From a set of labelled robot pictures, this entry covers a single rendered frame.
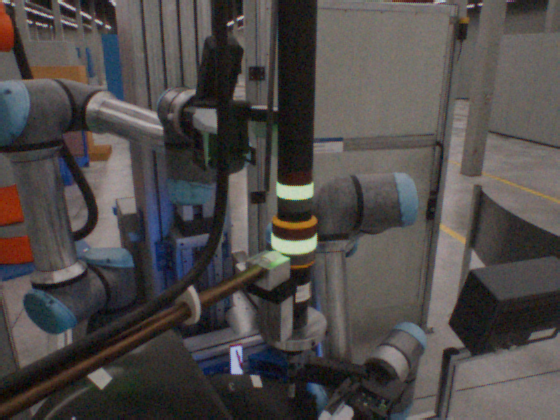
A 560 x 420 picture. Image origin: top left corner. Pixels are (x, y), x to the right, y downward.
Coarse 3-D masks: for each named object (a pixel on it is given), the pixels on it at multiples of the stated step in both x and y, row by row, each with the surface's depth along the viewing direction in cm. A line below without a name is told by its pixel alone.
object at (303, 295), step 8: (296, 272) 43; (304, 272) 43; (304, 280) 43; (304, 288) 43; (296, 296) 43; (304, 296) 44; (296, 304) 44; (304, 304) 44; (296, 312) 44; (304, 312) 45; (296, 320) 44; (304, 320) 45; (296, 328) 45; (288, 352) 46; (296, 352) 46
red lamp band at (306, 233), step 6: (276, 228) 41; (282, 228) 41; (306, 228) 41; (312, 228) 41; (276, 234) 42; (282, 234) 41; (288, 234) 41; (294, 234) 41; (300, 234) 41; (306, 234) 41; (312, 234) 42; (294, 240) 41
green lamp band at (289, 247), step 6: (276, 240) 42; (282, 240) 41; (312, 240) 42; (276, 246) 42; (282, 246) 42; (288, 246) 41; (294, 246) 41; (300, 246) 41; (306, 246) 41; (312, 246) 42; (288, 252) 41; (294, 252) 41; (300, 252) 41
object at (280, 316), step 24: (264, 264) 39; (288, 264) 41; (264, 288) 40; (288, 288) 41; (264, 312) 43; (288, 312) 42; (312, 312) 48; (264, 336) 45; (288, 336) 43; (312, 336) 44
